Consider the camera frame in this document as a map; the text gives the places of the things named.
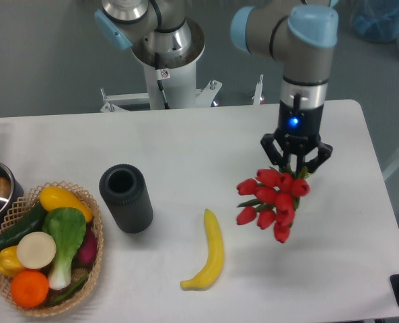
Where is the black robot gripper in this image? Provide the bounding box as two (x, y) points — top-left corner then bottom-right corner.
(260, 101), (333, 174)

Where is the red tulip bouquet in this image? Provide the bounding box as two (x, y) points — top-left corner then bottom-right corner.
(236, 166), (310, 244)

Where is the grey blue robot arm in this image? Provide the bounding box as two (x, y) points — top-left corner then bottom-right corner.
(94, 1), (338, 173)

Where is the dark grey ribbed vase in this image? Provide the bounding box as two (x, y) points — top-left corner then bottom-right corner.
(99, 164), (153, 234)

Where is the yellow banana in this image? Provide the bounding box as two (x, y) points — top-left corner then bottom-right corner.
(180, 209), (225, 291)

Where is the blue plastic bag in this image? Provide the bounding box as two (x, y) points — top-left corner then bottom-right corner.
(351, 1), (399, 52)

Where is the purple red sweet potato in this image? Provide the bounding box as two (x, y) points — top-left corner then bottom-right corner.
(76, 227), (98, 265)

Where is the green bok choy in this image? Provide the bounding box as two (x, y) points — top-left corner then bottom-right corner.
(42, 207), (86, 290)

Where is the yellow squash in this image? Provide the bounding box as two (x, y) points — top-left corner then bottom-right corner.
(39, 186), (94, 223)

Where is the woven wicker basket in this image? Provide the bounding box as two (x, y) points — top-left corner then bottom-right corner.
(0, 181), (104, 318)

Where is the green chili pepper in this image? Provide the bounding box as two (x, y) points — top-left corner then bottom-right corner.
(47, 275), (88, 307)

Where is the dark green cucumber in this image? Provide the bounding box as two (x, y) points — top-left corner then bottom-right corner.
(0, 203), (47, 252)

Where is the orange fruit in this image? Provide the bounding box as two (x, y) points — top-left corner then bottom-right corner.
(10, 270), (49, 308)

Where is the yellow bell pepper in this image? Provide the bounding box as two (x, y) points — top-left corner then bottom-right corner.
(0, 246), (26, 277)

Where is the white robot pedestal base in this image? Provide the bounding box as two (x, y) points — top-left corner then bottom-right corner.
(95, 10), (222, 112)

